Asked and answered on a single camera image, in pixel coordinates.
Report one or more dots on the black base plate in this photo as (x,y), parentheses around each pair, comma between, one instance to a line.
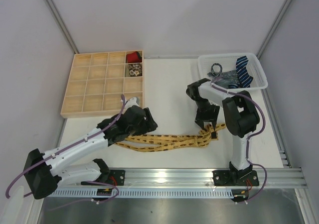
(113,177)
(231,178)

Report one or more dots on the grey paisley tie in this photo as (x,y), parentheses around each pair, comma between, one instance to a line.
(227,80)

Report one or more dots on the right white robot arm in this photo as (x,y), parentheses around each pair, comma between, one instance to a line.
(241,120)

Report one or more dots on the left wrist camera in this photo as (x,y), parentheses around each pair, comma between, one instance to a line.
(134,101)

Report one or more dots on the yellow patterned tie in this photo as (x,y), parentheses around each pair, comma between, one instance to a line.
(157,143)

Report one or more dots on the left aluminium frame post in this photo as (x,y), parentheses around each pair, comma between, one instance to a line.
(61,24)

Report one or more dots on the rolled red tie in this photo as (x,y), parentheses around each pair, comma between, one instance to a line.
(134,57)

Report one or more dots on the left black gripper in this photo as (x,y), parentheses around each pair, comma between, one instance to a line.
(148,122)

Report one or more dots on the white slotted cable duct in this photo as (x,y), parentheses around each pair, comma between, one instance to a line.
(142,193)

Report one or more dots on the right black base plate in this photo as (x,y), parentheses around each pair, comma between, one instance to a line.
(231,178)

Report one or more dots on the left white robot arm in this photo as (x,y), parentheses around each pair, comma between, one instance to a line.
(46,171)

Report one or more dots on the blue striped tie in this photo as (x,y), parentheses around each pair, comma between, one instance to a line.
(241,77)

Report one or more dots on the right aluminium frame post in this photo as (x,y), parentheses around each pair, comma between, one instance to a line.
(275,25)

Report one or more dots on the aluminium mounting rail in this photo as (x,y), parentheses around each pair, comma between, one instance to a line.
(203,177)

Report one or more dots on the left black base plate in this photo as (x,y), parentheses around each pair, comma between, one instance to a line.
(113,177)

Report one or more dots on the aluminium frame post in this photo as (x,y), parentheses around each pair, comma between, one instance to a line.
(61,24)
(275,25)

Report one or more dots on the rolled floral tie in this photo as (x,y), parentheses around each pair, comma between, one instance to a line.
(135,69)

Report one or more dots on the wooden compartment tray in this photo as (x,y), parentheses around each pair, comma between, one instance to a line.
(96,83)

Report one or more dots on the white plastic basket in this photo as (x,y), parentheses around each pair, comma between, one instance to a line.
(228,63)

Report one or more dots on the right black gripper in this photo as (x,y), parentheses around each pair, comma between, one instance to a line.
(207,118)

